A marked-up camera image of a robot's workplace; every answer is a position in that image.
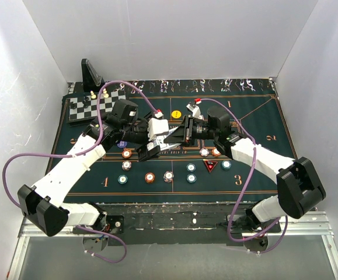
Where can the green poker chip stack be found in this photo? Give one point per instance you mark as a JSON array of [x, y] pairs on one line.
[[191, 178]]

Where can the orange poker chip stack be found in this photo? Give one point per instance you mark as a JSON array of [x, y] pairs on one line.
[[149, 178]]

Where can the red triangular dealer button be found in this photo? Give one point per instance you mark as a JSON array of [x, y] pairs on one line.
[[210, 165]]

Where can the green chips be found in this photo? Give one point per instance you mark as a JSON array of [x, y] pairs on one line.
[[226, 165], [122, 179]]

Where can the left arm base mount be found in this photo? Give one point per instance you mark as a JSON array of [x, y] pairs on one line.
[[104, 232]]

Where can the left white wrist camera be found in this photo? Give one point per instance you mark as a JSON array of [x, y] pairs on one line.
[[157, 127]]

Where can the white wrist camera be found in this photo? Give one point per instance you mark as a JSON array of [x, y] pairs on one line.
[[194, 109], [157, 127]]

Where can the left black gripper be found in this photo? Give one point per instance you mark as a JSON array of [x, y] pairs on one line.
[[144, 154]]

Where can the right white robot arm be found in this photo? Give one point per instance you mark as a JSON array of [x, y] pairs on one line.
[[299, 188]]

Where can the green poker table mat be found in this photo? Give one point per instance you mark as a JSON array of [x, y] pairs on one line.
[[256, 108]]

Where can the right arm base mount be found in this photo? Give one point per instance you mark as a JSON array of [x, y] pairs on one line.
[[247, 227]]

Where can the small chess board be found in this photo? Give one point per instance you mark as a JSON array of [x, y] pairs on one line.
[[81, 114]]

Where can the blue playing card box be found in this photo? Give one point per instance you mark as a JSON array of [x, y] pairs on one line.
[[159, 142]]

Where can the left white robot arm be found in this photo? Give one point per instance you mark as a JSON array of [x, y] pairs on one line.
[[43, 203]]

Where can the black triangular stand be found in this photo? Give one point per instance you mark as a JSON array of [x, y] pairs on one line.
[[91, 80]]

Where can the blue small blind button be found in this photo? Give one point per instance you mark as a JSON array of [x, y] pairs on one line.
[[122, 144]]

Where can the yellow big blind button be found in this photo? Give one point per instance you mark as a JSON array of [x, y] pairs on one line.
[[176, 114]]

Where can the aluminium rail frame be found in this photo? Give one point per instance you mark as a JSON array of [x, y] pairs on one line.
[[307, 251]]

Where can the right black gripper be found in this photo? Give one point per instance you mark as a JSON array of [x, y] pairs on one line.
[[178, 136]]

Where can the orange chips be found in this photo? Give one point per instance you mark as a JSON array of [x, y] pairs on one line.
[[126, 153], [215, 152]]

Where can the cream chess pawn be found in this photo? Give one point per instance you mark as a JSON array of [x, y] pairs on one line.
[[92, 95], [105, 93]]

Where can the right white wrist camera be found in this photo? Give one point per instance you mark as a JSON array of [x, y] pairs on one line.
[[194, 109]]

